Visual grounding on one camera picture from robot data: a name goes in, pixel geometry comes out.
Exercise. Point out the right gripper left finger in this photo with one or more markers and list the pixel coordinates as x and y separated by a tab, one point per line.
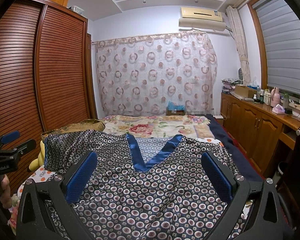
34	217

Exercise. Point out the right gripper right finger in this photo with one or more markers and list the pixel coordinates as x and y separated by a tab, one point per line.
265	219

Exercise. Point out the navy circle-patterned garment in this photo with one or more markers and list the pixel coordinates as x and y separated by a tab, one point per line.
142	188

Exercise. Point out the person's left hand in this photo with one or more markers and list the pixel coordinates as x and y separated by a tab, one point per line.
5	192

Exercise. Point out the orange-print white bedsheet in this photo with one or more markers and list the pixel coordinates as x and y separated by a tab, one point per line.
40	175

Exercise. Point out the navy blue blanket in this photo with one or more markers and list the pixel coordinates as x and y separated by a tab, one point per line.
238	157

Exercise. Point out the olive gold folded cloth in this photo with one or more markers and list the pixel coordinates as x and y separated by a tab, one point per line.
77	127

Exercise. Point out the brown louvered wardrobe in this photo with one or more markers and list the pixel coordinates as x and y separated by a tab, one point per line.
45	67

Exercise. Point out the wooden sideboard cabinet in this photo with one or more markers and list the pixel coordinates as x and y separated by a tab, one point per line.
261	134

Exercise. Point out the floral quilt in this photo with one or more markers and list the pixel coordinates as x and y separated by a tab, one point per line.
158	126

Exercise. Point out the pink thermos jug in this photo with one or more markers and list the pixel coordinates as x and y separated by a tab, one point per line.
275	97

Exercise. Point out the blue-topped box behind bed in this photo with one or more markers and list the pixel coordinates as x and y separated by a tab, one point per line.
175	109

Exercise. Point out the cardboard box on sideboard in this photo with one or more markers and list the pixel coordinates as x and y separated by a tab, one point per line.
244	91

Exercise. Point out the sheer circle-patterned curtain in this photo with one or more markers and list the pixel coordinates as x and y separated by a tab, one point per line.
142	75

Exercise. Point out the grey window blind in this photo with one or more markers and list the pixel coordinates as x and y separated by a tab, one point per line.
280	30

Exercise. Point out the beige tied side curtain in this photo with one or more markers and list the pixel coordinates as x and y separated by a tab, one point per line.
239	36

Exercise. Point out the cream wall air conditioner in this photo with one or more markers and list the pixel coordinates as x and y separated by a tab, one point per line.
201	18

